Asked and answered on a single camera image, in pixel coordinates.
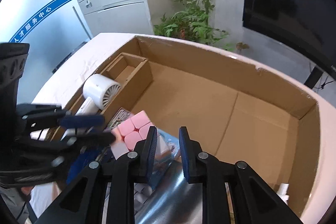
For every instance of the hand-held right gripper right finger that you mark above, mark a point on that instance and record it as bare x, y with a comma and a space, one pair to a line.
184, 155

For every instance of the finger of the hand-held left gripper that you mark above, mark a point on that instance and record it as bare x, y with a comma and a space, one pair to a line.
81, 121
86, 140

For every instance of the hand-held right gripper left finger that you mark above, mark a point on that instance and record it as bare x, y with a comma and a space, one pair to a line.
152, 153

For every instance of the pink puzzle cube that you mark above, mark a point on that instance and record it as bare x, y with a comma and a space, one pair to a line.
134, 129

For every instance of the shiny metal can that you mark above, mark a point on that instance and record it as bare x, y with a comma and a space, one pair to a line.
170, 195

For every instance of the large cardboard box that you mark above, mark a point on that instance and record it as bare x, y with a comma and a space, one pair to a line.
210, 98

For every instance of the colourful printed flat box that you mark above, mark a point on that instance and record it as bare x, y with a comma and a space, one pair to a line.
169, 144

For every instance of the white hair dryer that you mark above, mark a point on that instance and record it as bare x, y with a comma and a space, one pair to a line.
97, 90

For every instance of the small cardboard inner compartment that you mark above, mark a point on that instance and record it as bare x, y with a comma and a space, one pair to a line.
128, 69

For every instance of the small white plastic piece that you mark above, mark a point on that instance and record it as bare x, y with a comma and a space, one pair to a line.
284, 191

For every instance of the green leafy plant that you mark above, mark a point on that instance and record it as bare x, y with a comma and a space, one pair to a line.
194, 19

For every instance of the black monitor stand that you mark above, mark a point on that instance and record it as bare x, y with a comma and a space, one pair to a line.
313, 77

